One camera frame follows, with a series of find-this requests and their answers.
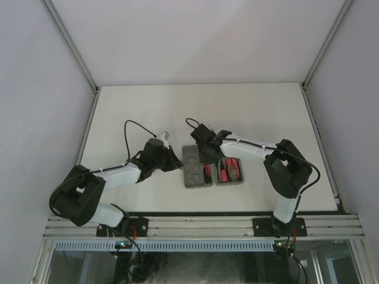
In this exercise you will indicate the red screwdriver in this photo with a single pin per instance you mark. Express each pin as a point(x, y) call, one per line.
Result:
point(223, 174)

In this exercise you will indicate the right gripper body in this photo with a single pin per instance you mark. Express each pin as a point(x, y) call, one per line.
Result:
point(206, 157)

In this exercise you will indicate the red black pliers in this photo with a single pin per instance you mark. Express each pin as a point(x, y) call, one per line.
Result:
point(233, 168)

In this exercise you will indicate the grey plastic tool case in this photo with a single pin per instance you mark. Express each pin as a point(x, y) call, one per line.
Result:
point(193, 170)

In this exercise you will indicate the right aluminium frame post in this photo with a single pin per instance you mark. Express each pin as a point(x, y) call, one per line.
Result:
point(305, 84)

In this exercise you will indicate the black mounting plate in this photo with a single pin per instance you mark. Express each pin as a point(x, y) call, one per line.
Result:
point(271, 227)
point(130, 227)

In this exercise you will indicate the red utility knife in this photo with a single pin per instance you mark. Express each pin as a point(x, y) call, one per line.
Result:
point(207, 173)

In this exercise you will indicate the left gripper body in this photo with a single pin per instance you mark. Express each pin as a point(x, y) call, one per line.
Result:
point(166, 162)

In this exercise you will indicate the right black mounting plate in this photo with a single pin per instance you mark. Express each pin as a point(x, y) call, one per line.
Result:
point(271, 227)

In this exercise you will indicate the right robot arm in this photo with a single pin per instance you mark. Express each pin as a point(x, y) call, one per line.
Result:
point(289, 172)

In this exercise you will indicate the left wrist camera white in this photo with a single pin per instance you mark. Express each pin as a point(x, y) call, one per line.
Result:
point(163, 137)

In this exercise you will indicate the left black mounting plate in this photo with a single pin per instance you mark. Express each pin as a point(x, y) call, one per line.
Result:
point(130, 227)

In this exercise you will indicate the left aluminium frame post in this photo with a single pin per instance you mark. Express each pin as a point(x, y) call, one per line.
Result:
point(75, 54)

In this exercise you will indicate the aluminium front rail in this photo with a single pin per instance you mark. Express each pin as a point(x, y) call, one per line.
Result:
point(319, 227)

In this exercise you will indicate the grey slotted cable duct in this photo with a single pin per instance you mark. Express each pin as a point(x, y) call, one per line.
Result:
point(167, 245)

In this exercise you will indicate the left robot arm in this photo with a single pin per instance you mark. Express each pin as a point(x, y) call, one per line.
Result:
point(77, 198)

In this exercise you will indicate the aluminium frame post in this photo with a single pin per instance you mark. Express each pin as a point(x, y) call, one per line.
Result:
point(305, 84)
point(75, 54)

